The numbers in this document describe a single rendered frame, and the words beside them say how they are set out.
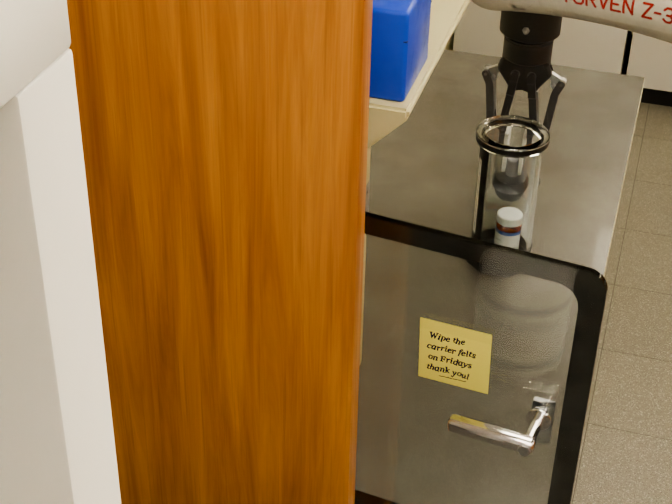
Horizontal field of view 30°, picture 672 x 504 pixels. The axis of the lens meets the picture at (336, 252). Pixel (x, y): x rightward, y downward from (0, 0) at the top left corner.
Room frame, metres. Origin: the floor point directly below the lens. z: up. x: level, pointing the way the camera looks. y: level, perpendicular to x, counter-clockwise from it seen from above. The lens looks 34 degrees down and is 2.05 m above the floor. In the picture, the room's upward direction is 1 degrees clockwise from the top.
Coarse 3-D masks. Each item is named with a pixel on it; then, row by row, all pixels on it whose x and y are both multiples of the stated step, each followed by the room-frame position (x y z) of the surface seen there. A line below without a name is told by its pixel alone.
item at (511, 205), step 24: (504, 120) 1.67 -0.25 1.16; (528, 120) 1.67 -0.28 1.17; (504, 144) 1.67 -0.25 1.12; (528, 144) 1.66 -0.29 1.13; (504, 168) 1.59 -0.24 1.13; (528, 168) 1.59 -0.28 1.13; (504, 192) 1.59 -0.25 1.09; (528, 192) 1.59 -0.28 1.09; (504, 216) 1.59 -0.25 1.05; (528, 216) 1.60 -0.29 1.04; (504, 240) 1.59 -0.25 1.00; (528, 240) 1.61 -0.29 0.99
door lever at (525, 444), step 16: (464, 416) 0.95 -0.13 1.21; (528, 416) 0.96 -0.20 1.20; (544, 416) 0.96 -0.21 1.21; (464, 432) 0.94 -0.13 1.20; (480, 432) 0.93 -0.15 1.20; (496, 432) 0.93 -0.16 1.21; (512, 432) 0.93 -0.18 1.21; (528, 432) 0.93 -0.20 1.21; (512, 448) 0.92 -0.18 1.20; (528, 448) 0.91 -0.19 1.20
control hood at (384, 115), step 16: (432, 0) 1.29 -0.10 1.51; (448, 0) 1.29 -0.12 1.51; (464, 0) 1.30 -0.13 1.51; (432, 16) 1.25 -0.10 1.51; (448, 16) 1.25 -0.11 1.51; (432, 32) 1.21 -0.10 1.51; (448, 32) 1.21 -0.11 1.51; (432, 48) 1.17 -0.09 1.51; (432, 64) 1.14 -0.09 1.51; (416, 80) 1.10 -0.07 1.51; (416, 96) 1.07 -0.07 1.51; (384, 112) 1.04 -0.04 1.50; (400, 112) 1.04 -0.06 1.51; (368, 128) 1.04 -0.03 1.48; (384, 128) 1.04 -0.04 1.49; (368, 144) 1.04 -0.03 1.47
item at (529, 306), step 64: (384, 256) 1.03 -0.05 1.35; (448, 256) 1.00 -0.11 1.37; (512, 256) 0.98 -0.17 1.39; (384, 320) 1.03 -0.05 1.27; (448, 320) 1.00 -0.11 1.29; (512, 320) 0.98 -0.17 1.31; (576, 320) 0.95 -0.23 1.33; (384, 384) 1.03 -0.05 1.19; (448, 384) 1.00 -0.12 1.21; (512, 384) 0.97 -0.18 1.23; (576, 384) 0.95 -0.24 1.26; (384, 448) 1.03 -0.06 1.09; (448, 448) 1.00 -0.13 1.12; (576, 448) 0.95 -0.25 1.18
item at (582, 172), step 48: (432, 96) 2.19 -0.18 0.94; (480, 96) 2.19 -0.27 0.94; (576, 96) 2.20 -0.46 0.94; (624, 96) 2.20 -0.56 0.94; (384, 144) 1.99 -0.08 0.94; (432, 144) 2.00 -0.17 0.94; (576, 144) 2.01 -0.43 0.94; (624, 144) 2.01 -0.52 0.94; (384, 192) 1.82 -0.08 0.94; (432, 192) 1.83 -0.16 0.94; (576, 192) 1.84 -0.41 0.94; (576, 240) 1.69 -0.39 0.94
